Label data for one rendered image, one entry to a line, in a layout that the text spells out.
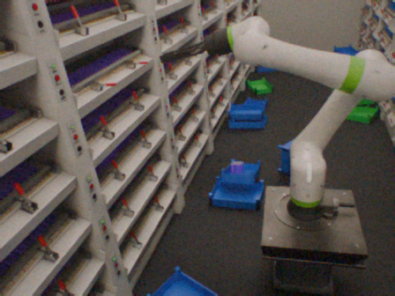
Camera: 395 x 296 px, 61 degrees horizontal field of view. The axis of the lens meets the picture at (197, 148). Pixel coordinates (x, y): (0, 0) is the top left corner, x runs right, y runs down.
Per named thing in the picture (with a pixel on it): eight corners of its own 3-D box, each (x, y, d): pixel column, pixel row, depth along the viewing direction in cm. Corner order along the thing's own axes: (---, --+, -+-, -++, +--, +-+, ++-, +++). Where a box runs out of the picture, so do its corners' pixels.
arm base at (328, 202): (351, 201, 141) (353, 189, 138) (356, 225, 129) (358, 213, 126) (286, 196, 148) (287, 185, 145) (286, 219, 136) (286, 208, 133)
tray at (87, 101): (152, 67, 159) (154, 47, 154) (77, 122, 109) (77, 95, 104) (114, 55, 162) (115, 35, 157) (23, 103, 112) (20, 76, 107)
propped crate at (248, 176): (231, 170, 237) (231, 159, 235) (260, 172, 231) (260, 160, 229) (220, 181, 209) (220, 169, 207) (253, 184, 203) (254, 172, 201)
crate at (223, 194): (264, 190, 213) (264, 180, 209) (259, 210, 196) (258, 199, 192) (218, 186, 222) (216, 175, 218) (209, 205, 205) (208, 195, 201)
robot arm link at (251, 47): (333, 78, 117) (348, 48, 109) (335, 95, 109) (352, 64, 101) (232, 51, 120) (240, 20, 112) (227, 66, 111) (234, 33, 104)
